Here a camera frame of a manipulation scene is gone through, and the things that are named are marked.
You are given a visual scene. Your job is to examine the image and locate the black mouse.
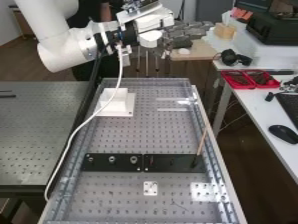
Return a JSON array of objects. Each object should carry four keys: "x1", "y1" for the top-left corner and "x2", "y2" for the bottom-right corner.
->
[{"x1": 267, "y1": 124, "x2": 298, "y2": 145}]

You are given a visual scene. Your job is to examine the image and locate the small white box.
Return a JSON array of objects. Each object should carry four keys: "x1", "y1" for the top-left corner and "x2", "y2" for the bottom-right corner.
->
[{"x1": 94, "y1": 87, "x2": 137, "y2": 118}]

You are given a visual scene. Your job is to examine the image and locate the clear box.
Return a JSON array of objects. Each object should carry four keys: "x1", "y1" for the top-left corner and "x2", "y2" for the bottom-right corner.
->
[{"x1": 41, "y1": 77, "x2": 248, "y2": 224}]

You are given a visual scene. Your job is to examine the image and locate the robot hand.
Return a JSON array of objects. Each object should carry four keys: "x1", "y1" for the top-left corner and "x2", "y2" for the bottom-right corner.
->
[{"x1": 115, "y1": 0, "x2": 215, "y2": 51}]

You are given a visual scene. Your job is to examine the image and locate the red tray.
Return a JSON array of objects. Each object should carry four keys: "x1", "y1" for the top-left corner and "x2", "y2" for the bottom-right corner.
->
[
  {"x1": 219, "y1": 69, "x2": 258, "y2": 90},
  {"x1": 244, "y1": 69, "x2": 282, "y2": 88}
]

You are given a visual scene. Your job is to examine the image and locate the white cable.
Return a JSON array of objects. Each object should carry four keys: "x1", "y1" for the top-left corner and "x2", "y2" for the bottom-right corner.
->
[{"x1": 42, "y1": 44, "x2": 127, "y2": 203}]

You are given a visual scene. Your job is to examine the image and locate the small white square plate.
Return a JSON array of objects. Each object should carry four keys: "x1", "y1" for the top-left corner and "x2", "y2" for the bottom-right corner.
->
[{"x1": 142, "y1": 180, "x2": 159, "y2": 198}]

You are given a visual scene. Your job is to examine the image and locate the white desk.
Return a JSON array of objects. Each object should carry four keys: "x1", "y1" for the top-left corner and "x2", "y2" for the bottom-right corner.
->
[
  {"x1": 200, "y1": 19, "x2": 298, "y2": 79},
  {"x1": 211, "y1": 73, "x2": 298, "y2": 186}
]

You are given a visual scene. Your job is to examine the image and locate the thin stick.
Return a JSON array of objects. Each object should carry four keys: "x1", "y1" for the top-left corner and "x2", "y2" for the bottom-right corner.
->
[{"x1": 194, "y1": 113, "x2": 216, "y2": 158}]

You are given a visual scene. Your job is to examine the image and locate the wooden desk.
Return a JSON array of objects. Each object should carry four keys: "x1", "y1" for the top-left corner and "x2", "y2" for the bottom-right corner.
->
[{"x1": 170, "y1": 39, "x2": 219, "y2": 79}]

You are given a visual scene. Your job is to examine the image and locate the black plate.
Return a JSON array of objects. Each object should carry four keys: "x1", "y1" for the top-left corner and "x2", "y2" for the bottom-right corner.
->
[{"x1": 81, "y1": 152, "x2": 207, "y2": 174}]

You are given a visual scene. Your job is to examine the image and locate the orange sticky notes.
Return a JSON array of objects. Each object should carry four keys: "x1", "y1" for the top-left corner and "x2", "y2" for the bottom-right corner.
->
[{"x1": 230, "y1": 7, "x2": 254, "y2": 22}]

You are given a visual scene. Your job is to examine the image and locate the black headphones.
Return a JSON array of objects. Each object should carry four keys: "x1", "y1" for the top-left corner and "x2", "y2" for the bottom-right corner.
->
[{"x1": 219, "y1": 48, "x2": 254, "y2": 67}]

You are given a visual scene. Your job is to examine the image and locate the black keyboard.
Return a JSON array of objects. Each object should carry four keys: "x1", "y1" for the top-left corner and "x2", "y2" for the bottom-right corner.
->
[{"x1": 274, "y1": 92, "x2": 298, "y2": 132}]

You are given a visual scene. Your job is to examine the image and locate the black case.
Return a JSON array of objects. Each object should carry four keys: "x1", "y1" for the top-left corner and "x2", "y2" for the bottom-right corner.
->
[{"x1": 244, "y1": 9, "x2": 298, "y2": 46}]

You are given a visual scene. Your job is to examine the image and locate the wooden block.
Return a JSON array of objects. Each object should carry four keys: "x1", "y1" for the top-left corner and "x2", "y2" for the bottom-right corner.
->
[{"x1": 212, "y1": 22, "x2": 236, "y2": 40}]

